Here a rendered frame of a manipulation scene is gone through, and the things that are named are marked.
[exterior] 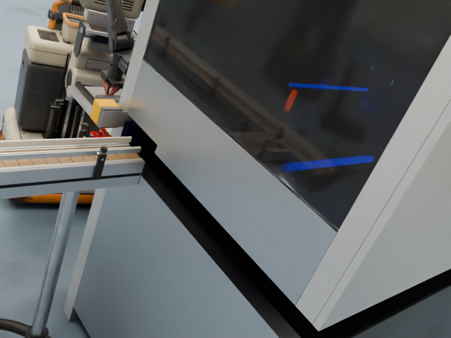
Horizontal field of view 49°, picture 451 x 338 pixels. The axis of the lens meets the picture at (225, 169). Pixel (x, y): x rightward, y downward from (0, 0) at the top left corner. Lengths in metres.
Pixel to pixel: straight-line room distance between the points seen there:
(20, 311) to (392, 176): 1.73
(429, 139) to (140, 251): 1.05
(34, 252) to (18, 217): 0.27
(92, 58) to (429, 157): 1.82
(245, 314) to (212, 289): 0.14
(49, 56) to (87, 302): 1.28
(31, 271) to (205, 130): 1.37
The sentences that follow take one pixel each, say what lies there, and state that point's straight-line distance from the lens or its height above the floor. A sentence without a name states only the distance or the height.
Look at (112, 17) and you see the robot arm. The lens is 1.91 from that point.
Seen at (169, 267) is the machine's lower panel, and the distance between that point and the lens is 1.57.
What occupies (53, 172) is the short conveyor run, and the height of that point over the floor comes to 0.92.
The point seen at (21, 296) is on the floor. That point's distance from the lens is 2.38.
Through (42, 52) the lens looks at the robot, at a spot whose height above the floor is 0.76.
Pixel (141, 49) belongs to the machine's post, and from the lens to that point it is 1.62.
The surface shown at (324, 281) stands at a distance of 1.14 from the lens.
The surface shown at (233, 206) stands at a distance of 1.30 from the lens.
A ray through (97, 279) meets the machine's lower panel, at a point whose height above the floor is 0.35.
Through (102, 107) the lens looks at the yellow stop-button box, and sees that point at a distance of 1.65.
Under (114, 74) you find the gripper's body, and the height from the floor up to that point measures 1.01.
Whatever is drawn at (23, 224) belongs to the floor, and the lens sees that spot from 2.73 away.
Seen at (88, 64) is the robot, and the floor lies 0.84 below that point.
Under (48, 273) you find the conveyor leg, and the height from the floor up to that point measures 0.46.
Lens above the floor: 1.73
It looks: 27 degrees down
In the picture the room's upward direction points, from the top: 22 degrees clockwise
